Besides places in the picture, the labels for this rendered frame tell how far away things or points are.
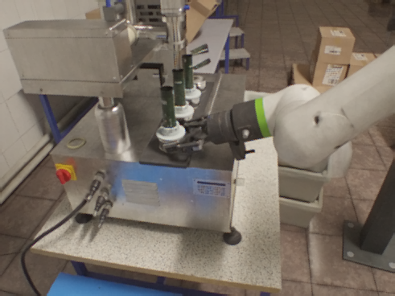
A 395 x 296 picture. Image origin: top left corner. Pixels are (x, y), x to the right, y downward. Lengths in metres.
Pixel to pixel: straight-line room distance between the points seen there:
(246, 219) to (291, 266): 0.87
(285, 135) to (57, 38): 0.50
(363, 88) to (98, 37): 0.50
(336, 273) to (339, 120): 1.41
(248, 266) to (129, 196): 0.37
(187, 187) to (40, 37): 0.48
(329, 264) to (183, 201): 1.22
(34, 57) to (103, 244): 0.54
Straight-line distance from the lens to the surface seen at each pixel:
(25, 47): 0.78
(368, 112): 0.52
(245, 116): 0.66
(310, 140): 0.52
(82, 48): 0.70
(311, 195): 1.79
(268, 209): 1.01
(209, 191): 0.76
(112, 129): 0.76
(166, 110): 0.71
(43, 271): 1.96
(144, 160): 0.74
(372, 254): 1.99
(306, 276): 1.80
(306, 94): 0.64
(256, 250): 0.90
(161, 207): 0.85
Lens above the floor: 1.48
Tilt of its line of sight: 36 degrees down
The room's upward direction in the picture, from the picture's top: 2 degrees counter-clockwise
